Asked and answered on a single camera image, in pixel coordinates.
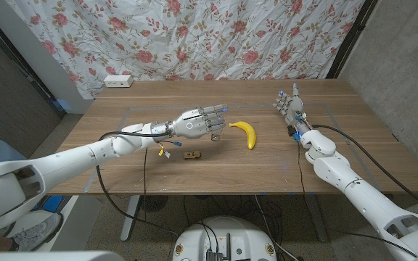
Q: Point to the yellow banana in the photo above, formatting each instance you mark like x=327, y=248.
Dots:
x=249, y=134

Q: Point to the white table leg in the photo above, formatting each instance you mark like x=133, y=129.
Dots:
x=129, y=217
x=318, y=217

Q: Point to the white power strip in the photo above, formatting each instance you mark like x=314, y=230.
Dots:
x=118, y=80

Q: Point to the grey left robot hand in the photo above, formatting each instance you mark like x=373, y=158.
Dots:
x=194, y=125

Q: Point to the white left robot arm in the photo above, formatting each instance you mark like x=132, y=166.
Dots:
x=67, y=163

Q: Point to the white robot torso base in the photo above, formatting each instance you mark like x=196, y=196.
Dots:
x=223, y=235

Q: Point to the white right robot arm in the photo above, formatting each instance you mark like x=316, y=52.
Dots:
x=361, y=195

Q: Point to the white platform with blue pads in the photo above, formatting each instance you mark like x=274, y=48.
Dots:
x=82, y=217

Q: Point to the grey sneaker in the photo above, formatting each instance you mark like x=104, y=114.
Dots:
x=35, y=232

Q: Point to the black backdrop stand pole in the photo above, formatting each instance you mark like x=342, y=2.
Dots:
x=350, y=36

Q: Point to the floral rose backdrop cloth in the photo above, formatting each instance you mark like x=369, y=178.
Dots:
x=194, y=36

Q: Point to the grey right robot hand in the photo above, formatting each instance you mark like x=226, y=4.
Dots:
x=293, y=107

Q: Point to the black round floor fan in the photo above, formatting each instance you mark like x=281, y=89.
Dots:
x=153, y=203

